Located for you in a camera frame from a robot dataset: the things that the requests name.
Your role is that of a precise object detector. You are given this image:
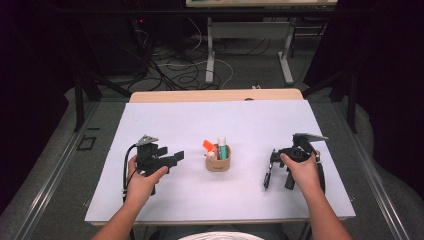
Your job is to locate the person's left hand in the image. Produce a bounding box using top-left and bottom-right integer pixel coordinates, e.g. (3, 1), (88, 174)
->
(125, 155), (169, 204)

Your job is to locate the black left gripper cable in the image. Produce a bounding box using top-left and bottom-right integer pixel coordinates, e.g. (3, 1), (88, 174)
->
(122, 143), (139, 203)

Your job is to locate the tangle of black floor cables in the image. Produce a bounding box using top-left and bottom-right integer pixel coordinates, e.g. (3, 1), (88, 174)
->
(133, 19), (271, 92)

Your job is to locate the brown round pen holder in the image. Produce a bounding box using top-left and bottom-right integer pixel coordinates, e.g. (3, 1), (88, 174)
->
(204, 143), (232, 173)

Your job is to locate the white desk with metal legs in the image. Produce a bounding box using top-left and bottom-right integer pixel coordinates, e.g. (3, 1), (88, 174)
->
(185, 0), (338, 85)

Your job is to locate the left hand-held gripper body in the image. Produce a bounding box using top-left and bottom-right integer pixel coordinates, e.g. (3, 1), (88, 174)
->
(135, 134), (169, 176)

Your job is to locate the person's right hand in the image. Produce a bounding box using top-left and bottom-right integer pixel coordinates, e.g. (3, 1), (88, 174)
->
(280, 151), (323, 198)

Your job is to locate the black metal stand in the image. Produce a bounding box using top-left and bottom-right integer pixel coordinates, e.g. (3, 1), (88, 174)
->
(301, 68), (359, 134)
(73, 69), (133, 133)

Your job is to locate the white and green glue stick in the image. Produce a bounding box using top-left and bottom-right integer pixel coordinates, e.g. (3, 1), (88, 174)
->
(217, 136), (229, 160)

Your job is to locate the white table mat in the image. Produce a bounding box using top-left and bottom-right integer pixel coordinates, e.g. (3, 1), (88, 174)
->
(84, 99), (356, 223)

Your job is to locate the white floor cable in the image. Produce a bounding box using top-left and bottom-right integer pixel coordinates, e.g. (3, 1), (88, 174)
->
(156, 16), (235, 90)

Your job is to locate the black pen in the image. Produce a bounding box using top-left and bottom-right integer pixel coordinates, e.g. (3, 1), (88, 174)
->
(263, 163), (274, 192)

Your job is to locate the dark equipment case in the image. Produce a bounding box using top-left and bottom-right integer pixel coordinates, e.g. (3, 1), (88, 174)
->
(79, 13), (151, 78)

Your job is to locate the metal floor rail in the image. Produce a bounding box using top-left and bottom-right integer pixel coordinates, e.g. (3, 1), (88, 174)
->
(13, 101), (98, 240)
(334, 101), (412, 240)

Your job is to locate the person's white shirt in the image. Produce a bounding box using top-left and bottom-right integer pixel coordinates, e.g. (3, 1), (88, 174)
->
(178, 231), (264, 240)

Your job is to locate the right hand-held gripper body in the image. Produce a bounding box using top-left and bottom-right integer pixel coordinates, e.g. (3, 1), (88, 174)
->
(276, 132), (329, 191)

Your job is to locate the orange highlighter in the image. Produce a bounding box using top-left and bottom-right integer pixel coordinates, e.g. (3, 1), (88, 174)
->
(202, 139), (218, 155)

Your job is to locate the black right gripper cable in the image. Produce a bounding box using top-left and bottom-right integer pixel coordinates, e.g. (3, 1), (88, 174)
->
(314, 161), (327, 195)

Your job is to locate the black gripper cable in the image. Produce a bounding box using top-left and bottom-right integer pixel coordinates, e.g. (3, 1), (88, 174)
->
(314, 161), (327, 195)
(122, 143), (139, 203)

